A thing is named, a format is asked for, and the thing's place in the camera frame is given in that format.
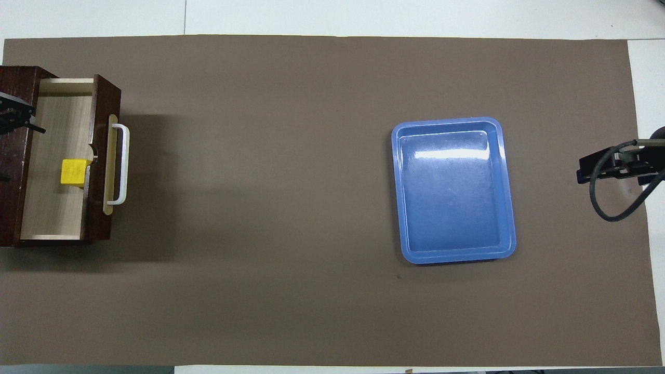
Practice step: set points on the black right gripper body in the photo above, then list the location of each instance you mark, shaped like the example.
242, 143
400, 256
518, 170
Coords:
649, 163

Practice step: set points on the yellow cube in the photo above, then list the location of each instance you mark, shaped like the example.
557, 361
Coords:
74, 171

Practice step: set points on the dark wooden cabinet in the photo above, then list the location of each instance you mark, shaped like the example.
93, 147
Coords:
10, 208

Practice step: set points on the blue plastic tray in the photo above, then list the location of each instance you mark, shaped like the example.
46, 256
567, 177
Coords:
452, 197

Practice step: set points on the brown table mat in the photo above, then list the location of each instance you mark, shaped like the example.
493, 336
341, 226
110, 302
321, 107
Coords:
260, 182

